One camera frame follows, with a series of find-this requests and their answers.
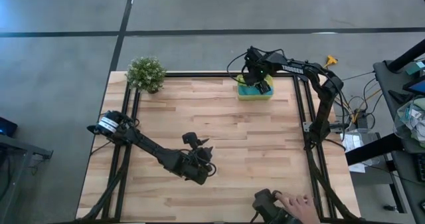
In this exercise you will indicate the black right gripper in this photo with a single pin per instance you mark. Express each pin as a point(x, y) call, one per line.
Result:
point(255, 71)

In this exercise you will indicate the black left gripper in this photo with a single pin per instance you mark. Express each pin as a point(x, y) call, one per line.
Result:
point(199, 165)

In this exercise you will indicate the blue microfiber towel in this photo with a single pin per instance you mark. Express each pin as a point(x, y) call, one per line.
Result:
point(249, 91)

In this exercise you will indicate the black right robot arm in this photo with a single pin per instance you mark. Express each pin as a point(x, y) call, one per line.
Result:
point(318, 84)

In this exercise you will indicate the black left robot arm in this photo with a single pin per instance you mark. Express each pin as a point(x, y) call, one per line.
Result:
point(149, 147)

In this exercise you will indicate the yellow plastic basket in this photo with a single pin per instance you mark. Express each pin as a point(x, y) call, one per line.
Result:
point(255, 98)

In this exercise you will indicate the yellow power plug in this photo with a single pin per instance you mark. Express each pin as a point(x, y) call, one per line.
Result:
point(331, 60)

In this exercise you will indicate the black handheld control device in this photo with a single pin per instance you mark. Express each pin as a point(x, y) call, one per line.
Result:
point(265, 205)

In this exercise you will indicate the small green potted plant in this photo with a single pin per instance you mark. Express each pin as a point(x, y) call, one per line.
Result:
point(146, 74)

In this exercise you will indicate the person's hand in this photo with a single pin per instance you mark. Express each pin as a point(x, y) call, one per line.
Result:
point(299, 205)

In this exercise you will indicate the black power strip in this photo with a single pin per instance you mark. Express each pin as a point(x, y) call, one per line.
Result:
point(361, 118)

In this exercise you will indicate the white paper sheets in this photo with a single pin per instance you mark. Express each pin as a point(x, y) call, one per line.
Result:
point(353, 141)

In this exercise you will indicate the grey side desk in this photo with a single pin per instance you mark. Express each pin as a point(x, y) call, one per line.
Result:
point(385, 81)

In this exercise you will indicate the black diagonal desk leg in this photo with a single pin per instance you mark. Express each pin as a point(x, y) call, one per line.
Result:
point(372, 149)
point(408, 55)

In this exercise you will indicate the dark tablet screen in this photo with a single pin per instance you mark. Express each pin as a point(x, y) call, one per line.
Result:
point(416, 87)

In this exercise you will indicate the teal small box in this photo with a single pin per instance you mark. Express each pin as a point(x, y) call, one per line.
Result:
point(417, 67)

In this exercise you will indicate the clear plastic bag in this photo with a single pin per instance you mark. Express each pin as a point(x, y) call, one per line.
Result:
point(411, 117)

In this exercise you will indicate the grey metal desk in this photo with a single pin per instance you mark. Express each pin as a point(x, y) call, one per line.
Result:
point(20, 151)

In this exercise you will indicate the black device with blue light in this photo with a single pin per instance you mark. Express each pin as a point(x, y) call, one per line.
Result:
point(7, 127)

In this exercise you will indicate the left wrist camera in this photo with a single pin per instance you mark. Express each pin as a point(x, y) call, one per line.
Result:
point(190, 138)

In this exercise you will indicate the black aluminium table frame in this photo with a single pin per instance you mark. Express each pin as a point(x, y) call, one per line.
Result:
point(216, 74)

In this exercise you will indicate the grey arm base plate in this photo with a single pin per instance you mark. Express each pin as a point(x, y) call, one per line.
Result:
point(306, 127)

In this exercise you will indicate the black side bracket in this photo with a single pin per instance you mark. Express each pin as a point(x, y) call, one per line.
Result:
point(91, 129)

